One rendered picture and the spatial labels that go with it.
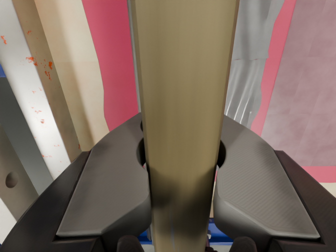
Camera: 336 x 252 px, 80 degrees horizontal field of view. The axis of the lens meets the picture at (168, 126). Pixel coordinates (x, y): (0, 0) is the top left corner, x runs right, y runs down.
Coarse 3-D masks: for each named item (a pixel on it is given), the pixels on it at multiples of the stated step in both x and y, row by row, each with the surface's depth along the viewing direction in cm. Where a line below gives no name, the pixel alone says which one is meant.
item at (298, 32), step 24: (96, 0) 21; (120, 0) 21; (288, 0) 21; (312, 0) 21; (96, 24) 22; (120, 24) 22; (288, 24) 22; (312, 24) 22; (96, 48) 24; (120, 48) 24; (288, 48) 23; (312, 48) 23
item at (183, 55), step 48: (144, 0) 5; (192, 0) 5; (144, 48) 6; (192, 48) 6; (144, 96) 7; (192, 96) 6; (144, 144) 8; (192, 144) 7; (192, 192) 9; (192, 240) 10
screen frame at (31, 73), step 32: (0, 0) 18; (32, 0) 21; (0, 32) 20; (32, 32) 21; (0, 64) 21; (32, 64) 21; (32, 96) 23; (32, 128) 25; (64, 128) 27; (64, 160) 28
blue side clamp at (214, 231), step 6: (210, 222) 33; (210, 228) 34; (216, 228) 34; (144, 234) 35; (216, 234) 35; (222, 234) 35; (144, 240) 35; (150, 240) 35; (210, 240) 35; (216, 240) 35; (222, 240) 35; (228, 240) 35
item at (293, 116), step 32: (128, 64) 24; (288, 64) 24; (320, 64) 24; (128, 96) 27; (288, 96) 26; (320, 96) 26; (256, 128) 29; (288, 128) 29; (320, 128) 29; (320, 160) 32
